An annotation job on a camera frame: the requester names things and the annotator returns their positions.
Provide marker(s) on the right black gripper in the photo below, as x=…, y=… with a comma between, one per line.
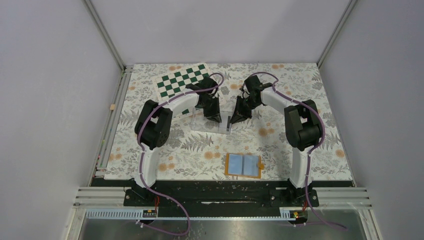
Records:
x=239, y=114

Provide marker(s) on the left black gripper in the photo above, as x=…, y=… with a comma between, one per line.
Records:
x=214, y=115

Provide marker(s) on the clear plastic box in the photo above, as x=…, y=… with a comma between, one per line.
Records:
x=201, y=124

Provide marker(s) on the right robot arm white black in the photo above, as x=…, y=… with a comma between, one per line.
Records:
x=304, y=128

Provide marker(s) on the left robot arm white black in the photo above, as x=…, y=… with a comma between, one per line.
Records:
x=155, y=120

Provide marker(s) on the floral tablecloth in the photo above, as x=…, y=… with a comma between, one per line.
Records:
x=194, y=155

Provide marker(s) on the green white chessboard mat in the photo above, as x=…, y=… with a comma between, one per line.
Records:
x=174, y=83

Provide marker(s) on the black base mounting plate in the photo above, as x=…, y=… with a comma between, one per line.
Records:
x=217, y=198

